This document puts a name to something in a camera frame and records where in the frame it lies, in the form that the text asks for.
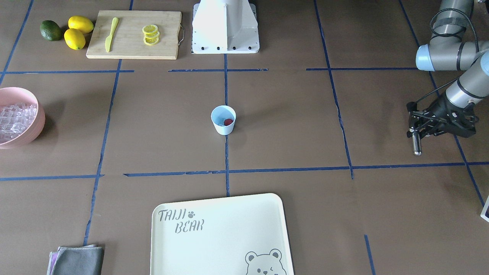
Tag yellow lemon slices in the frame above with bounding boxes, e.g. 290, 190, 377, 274
142, 24, 160, 46

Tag yellow lemon near avocado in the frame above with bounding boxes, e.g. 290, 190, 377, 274
63, 28, 86, 50

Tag green avocado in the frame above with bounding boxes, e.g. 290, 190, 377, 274
40, 20, 63, 42

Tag red strawberry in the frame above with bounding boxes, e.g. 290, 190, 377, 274
223, 118, 234, 126

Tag pink bowl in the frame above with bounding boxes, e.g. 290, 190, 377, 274
0, 87, 45, 149

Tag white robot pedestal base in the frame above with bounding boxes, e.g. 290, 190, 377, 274
191, 0, 260, 54

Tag pile of clear ice cubes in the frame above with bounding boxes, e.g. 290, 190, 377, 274
0, 102, 39, 143

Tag light blue plastic cup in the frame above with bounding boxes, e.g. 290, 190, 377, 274
210, 105, 237, 136

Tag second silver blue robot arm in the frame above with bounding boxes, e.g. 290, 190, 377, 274
406, 0, 489, 139

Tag cream bear tray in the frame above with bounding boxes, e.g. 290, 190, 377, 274
149, 193, 295, 275

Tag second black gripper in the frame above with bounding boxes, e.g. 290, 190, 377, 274
406, 94, 478, 139

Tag bamboo cutting board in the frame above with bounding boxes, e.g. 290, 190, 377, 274
86, 10, 182, 60

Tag steel muddler with black tip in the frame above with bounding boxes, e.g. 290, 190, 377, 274
411, 130, 422, 156

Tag folded grey cloth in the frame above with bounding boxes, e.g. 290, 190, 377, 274
47, 245, 104, 275

